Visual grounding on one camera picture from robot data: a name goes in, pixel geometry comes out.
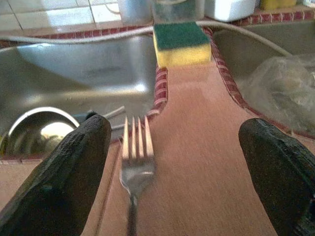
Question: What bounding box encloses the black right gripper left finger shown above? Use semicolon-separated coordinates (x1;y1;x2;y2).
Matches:
0;114;113;236

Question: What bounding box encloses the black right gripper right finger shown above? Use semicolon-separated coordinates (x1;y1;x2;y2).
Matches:
238;118;315;236

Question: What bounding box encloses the shallow steel bowl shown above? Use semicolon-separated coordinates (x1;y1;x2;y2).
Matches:
4;106;81;157

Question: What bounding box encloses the steel fork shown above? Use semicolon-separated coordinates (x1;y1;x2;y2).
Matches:
118;116;156;236

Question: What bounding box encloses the crumpled clear plastic bag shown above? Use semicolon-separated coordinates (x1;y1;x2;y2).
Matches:
241;55;315;135

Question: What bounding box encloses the steel sink basin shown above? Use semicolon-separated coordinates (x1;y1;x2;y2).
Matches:
213;19;315;138
0;33;158;158

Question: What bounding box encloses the green yellow sponge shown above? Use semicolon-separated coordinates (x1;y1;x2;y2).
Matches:
152;21;212;69

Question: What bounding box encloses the yellow scouring pad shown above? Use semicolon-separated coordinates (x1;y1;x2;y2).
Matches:
259;0;298;10

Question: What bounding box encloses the white detergent bottle yellow cap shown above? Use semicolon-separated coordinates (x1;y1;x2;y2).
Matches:
204;0;258;23

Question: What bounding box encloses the translucent toothbrush cup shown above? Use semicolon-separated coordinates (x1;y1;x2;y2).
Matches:
118;0;153;25

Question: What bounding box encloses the clear plastic container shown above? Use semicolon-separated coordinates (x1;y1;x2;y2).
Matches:
151;0;206;24

